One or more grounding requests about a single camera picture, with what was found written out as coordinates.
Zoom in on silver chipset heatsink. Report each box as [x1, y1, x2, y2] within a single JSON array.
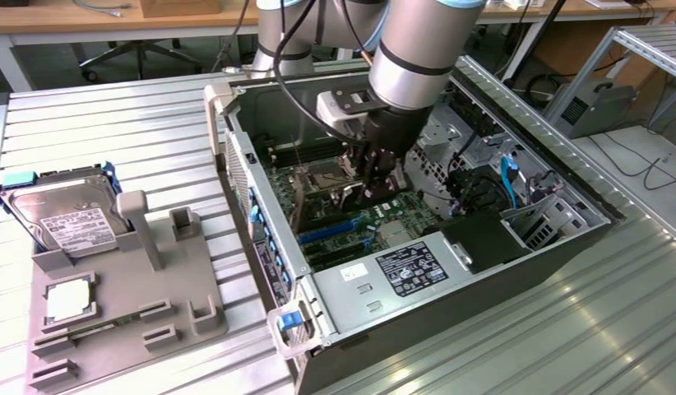
[[379, 223, 423, 244]]

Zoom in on black office chair base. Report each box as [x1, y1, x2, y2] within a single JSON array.
[[77, 38, 207, 83]]

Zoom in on grey computer tower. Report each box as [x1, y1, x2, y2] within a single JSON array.
[[556, 81, 641, 140]]

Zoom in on silver CPU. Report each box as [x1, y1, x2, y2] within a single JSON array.
[[44, 281, 96, 325]]

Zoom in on black camera cable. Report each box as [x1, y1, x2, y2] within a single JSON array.
[[272, 0, 367, 145]]

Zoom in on grey hanging cable with plug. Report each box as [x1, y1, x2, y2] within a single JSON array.
[[220, 0, 251, 76]]

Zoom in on brown cardboard panel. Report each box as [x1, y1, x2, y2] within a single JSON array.
[[535, 20, 667, 102]]

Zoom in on white small boxes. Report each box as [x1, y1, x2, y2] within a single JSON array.
[[488, 0, 543, 12]]

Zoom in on grey parts rack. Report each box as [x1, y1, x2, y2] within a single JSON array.
[[25, 190, 232, 392]]

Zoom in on silver power supply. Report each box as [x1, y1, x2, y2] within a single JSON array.
[[309, 229, 475, 337]]

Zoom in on silver drive cage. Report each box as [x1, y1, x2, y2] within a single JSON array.
[[403, 73, 531, 217]]

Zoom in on black wire bundle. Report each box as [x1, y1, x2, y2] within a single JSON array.
[[445, 167, 517, 217]]

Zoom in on aluminium profile frame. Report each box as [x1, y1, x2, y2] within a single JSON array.
[[543, 24, 676, 140]]

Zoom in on metal socket cover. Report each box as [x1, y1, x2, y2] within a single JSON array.
[[340, 147, 367, 174]]

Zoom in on grey network cable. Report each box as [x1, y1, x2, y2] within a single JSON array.
[[71, 0, 135, 18]]

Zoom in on hard disk in blue carrier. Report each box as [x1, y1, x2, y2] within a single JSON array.
[[0, 162, 132, 261]]

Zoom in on metal disk bay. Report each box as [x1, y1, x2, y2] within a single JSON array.
[[499, 191, 613, 253]]

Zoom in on open black PC case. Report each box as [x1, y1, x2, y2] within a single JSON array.
[[203, 49, 629, 395]]

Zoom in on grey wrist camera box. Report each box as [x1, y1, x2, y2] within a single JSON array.
[[315, 89, 393, 144]]

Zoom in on wooden desk white frame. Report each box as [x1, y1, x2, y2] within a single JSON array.
[[0, 0, 263, 94], [477, 0, 676, 80]]

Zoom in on green motherboard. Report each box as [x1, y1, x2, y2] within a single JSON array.
[[264, 137, 444, 273]]

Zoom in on blue wire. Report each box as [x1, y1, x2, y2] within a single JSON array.
[[500, 153, 519, 211]]

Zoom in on grey case handle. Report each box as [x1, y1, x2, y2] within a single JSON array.
[[203, 84, 247, 160], [265, 299, 324, 360]]

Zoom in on brown cardboard box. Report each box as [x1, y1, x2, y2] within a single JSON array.
[[140, 0, 223, 19]]

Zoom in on CPU socket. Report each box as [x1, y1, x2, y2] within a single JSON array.
[[303, 160, 345, 187]]

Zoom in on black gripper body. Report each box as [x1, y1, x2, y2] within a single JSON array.
[[363, 106, 431, 164]]

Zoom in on black expansion slot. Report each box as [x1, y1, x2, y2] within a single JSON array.
[[307, 242, 373, 265], [301, 230, 368, 255]]

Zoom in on green RAM stick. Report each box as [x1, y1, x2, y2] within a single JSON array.
[[40, 312, 147, 342]]

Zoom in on black coiled cable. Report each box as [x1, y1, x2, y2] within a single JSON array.
[[525, 72, 561, 104]]

